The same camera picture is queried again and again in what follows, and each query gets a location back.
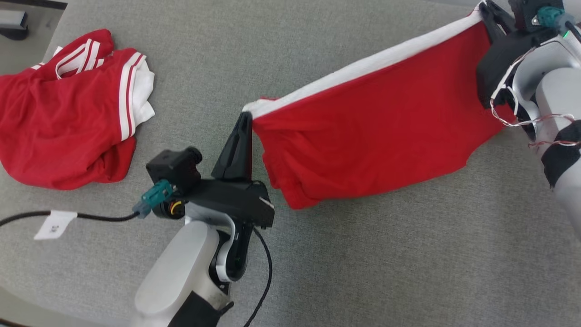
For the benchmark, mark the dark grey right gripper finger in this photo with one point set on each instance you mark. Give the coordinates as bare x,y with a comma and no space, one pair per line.
486,22
504,22

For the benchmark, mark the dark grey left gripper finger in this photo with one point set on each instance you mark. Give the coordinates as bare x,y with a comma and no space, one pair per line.
230,161
247,154

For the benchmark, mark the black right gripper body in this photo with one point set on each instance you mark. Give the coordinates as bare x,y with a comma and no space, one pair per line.
499,68

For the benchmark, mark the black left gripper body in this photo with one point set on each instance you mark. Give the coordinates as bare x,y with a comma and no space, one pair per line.
236,200

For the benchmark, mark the red shorts white waistband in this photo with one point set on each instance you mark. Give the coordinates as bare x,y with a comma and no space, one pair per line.
386,127

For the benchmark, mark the red basketball jersey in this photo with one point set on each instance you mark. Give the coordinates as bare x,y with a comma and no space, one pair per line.
54,127

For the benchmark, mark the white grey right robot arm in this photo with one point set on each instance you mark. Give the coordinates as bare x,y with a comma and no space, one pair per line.
558,91

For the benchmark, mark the grey black box device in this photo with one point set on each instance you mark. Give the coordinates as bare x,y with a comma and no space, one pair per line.
11,20

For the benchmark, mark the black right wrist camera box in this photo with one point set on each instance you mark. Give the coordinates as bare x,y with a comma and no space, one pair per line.
522,11

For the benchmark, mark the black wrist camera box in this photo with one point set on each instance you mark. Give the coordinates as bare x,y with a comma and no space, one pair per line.
174,168
522,11

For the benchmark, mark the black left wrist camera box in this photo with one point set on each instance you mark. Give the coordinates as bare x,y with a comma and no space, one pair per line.
174,168

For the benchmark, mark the black white wall baseboard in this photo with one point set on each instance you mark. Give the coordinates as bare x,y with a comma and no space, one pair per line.
32,3

